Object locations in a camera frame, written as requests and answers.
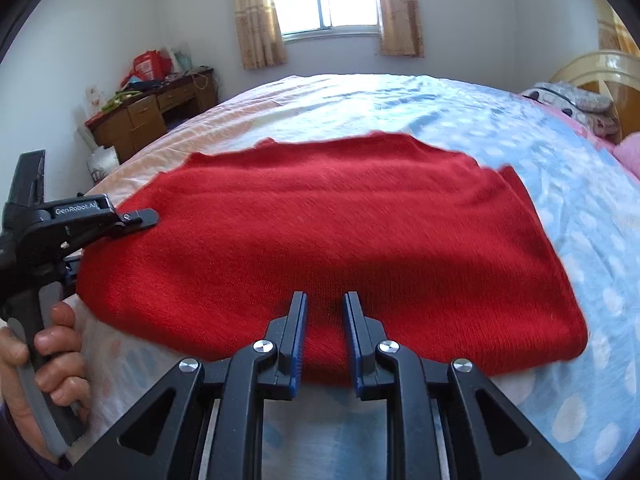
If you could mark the person's left hand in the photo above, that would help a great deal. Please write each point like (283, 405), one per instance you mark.
(57, 340)

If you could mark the white paper bag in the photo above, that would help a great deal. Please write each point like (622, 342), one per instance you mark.
(102, 165)

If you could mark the red embroidered sweater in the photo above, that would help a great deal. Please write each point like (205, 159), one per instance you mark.
(325, 230)

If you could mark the green item on desk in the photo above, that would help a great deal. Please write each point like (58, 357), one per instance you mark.
(114, 101)

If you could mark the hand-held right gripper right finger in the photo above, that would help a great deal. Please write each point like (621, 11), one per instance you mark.
(351, 332)

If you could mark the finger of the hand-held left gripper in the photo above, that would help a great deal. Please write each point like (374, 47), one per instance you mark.
(137, 219)
(72, 272)

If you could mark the yellow curtain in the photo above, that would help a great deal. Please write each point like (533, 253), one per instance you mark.
(620, 32)

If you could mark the blue polka-dot bed sheet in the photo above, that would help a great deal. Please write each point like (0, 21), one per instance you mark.
(575, 220)

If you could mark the white printed card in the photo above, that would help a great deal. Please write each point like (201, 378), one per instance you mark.
(93, 100)

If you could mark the red gift bag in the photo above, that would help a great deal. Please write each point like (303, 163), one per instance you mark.
(150, 65)

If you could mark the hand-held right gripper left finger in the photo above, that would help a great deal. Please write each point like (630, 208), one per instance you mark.
(299, 332)

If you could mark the brown wooden desk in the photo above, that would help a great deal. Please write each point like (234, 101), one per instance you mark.
(145, 115)

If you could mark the cream wooden bed headboard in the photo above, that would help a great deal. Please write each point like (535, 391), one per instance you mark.
(610, 67)

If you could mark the beige patterned curtain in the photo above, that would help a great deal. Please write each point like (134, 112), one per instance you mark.
(397, 10)
(257, 15)

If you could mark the pink floral pillow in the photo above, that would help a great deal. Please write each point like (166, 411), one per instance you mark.
(631, 157)

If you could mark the grey folded blanket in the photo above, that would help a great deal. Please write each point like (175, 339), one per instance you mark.
(575, 97)

